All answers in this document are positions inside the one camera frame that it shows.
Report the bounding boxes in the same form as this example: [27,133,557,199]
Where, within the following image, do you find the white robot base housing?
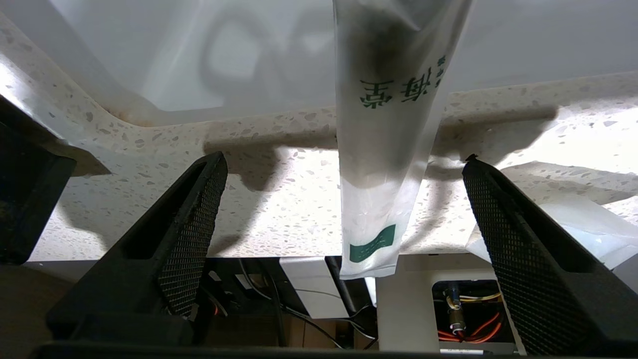
[376,254,499,352]

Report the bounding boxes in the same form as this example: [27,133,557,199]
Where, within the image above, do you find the black base cable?
[239,258,379,350]

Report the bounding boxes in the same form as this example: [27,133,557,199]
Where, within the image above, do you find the red and yellow wires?
[434,282,504,345]

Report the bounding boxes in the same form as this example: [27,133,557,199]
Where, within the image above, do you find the small white packet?
[466,192,638,272]

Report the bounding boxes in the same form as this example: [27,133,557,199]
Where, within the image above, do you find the white sink basin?
[0,0,638,128]

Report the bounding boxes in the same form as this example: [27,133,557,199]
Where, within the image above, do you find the toothbrush packet dark bristles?
[331,0,474,280]

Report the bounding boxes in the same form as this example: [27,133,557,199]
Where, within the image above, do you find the black box drawer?
[0,95,77,266]

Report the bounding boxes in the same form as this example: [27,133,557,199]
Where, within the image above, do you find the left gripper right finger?
[462,155,638,356]

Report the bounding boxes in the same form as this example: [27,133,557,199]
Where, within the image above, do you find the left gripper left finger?
[47,152,228,345]

